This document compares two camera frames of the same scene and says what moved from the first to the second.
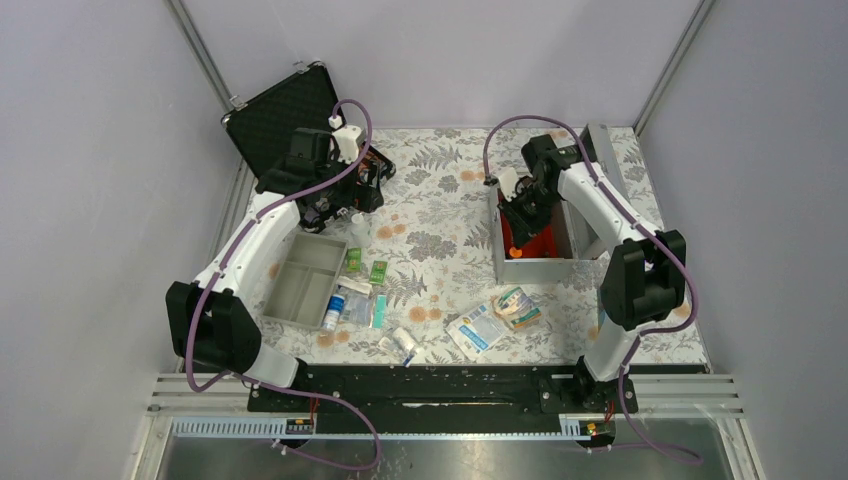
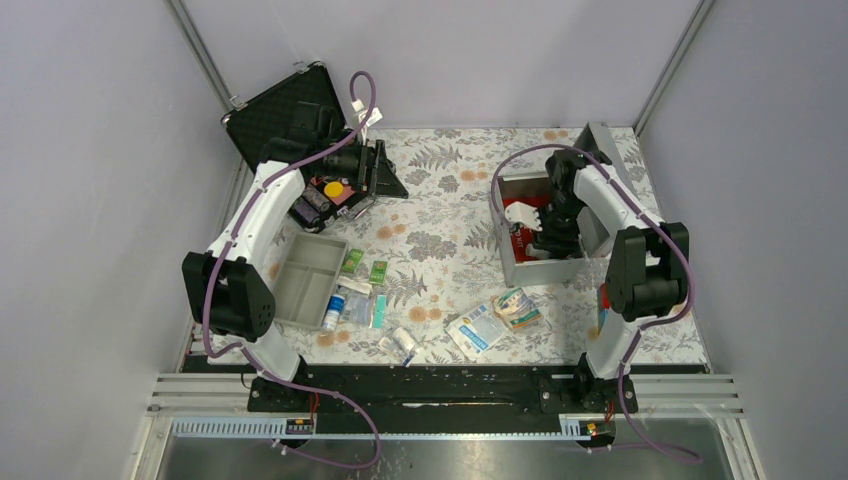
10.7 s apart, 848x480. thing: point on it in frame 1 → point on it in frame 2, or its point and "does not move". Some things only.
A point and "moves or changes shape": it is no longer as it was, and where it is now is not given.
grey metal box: (580, 244) does not move
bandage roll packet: (515, 307) does not move
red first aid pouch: (507, 237) moves or changes shape
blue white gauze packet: (477, 331) does not move
